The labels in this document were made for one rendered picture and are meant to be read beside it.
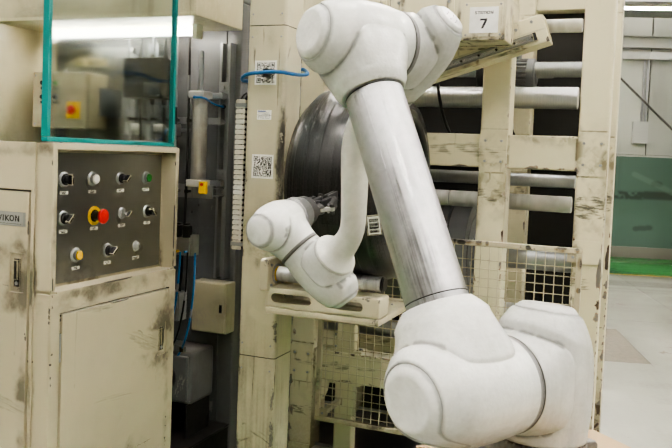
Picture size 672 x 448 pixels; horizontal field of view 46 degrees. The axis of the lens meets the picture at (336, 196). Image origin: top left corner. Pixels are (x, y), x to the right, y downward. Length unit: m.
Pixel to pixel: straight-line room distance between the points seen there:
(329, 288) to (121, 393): 0.83
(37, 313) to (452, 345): 1.23
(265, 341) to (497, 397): 1.45
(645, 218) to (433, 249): 10.59
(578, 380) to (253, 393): 1.46
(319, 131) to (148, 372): 0.87
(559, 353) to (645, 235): 10.52
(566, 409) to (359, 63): 0.63
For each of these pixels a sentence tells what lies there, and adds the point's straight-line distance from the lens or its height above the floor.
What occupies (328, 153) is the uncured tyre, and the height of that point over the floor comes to 1.27.
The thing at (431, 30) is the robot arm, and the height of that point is 1.49.
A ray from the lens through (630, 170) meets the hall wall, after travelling 11.68.
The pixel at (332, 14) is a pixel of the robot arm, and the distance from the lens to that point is 1.32.
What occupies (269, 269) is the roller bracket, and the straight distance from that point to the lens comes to 2.36.
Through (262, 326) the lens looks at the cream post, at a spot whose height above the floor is 0.72.
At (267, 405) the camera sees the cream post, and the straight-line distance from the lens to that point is 2.57.
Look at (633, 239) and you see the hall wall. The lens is 11.75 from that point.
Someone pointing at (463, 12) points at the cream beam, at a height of 1.73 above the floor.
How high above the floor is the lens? 1.27
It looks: 3 degrees down
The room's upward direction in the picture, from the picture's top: 2 degrees clockwise
